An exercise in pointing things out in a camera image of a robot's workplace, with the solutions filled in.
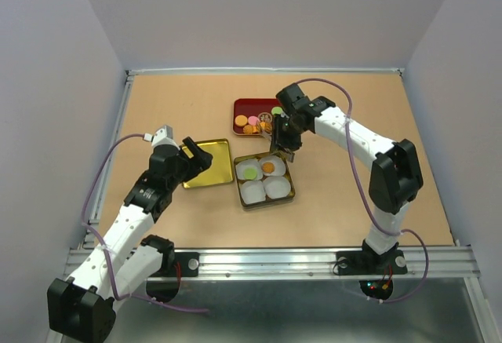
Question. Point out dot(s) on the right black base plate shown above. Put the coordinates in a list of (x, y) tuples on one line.
[(359, 262)]

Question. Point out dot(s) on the orange fish-shaped cookie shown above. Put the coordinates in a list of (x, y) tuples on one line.
[(264, 127)]

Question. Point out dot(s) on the white paper cup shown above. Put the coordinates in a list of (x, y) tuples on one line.
[(280, 166), (248, 163), (277, 187), (252, 192)]

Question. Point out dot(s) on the white paper cup back right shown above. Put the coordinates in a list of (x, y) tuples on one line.
[(280, 166)]

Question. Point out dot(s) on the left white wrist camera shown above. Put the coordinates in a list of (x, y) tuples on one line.
[(162, 136)]

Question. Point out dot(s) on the green round cookie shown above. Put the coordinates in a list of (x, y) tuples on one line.
[(276, 110), (249, 173)]

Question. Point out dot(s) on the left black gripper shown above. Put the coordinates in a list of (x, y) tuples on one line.
[(200, 162)]

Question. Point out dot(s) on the brown round cookie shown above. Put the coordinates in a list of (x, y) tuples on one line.
[(268, 167)]

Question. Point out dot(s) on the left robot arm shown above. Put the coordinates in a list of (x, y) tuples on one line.
[(84, 306)]

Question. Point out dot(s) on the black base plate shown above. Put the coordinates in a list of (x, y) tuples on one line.
[(359, 262), (183, 264)]

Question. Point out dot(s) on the gold square cookie tin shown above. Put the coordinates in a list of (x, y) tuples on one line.
[(263, 180)]

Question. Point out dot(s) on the white paper cup front right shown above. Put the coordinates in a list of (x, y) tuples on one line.
[(277, 187)]

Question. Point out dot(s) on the orange waffle round cookie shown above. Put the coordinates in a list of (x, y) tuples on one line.
[(248, 129)]

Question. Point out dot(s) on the white paper cup back left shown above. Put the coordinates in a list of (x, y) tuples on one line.
[(248, 163)]

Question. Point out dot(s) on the metal tongs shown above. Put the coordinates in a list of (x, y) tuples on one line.
[(282, 140)]

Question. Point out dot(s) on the gold tin lid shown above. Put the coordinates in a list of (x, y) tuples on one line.
[(221, 170)]

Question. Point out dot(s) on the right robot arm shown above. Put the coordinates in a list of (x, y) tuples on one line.
[(395, 176)]

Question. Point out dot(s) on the aluminium front rail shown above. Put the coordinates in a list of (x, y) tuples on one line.
[(219, 265)]

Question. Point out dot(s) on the pink round cookie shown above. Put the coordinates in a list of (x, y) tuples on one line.
[(253, 120)]

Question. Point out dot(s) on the red rectangular tray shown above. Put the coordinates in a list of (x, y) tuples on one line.
[(260, 107)]

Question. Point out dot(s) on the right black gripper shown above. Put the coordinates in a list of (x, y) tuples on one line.
[(279, 138)]

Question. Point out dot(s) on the white paper cup front left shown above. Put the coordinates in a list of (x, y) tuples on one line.
[(252, 192)]

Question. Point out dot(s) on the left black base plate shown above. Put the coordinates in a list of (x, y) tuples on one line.
[(183, 264)]

